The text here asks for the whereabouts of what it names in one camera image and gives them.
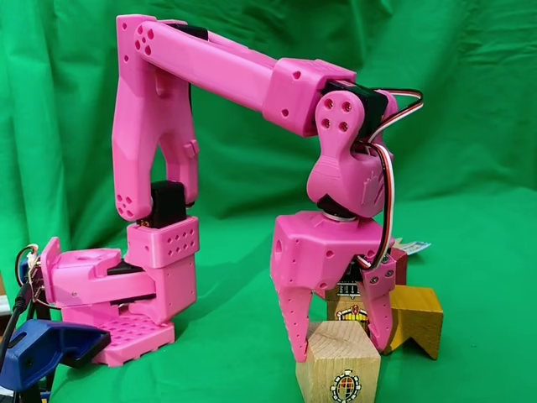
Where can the wooden cube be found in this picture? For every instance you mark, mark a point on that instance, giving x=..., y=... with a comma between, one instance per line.
x=335, y=357
x=348, y=291
x=340, y=310

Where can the paper house picture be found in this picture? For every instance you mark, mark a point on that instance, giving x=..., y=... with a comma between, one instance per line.
x=415, y=247

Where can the yellow notched wooden block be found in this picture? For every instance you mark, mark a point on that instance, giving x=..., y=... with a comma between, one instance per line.
x=415, y=315

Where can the wooden cube, door print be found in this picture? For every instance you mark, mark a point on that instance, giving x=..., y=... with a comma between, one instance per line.
x=340, y=310

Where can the green cloth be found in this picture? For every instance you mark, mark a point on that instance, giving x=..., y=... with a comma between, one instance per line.
x=461, y=168

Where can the blue clamp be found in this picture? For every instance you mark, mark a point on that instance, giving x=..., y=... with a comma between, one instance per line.
x=46, y=344

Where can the motor controller board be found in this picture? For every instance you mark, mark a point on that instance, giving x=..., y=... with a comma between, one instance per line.
x=35, y=273

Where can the brown and white box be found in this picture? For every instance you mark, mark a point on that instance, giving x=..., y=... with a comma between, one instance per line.
x=3, y=285

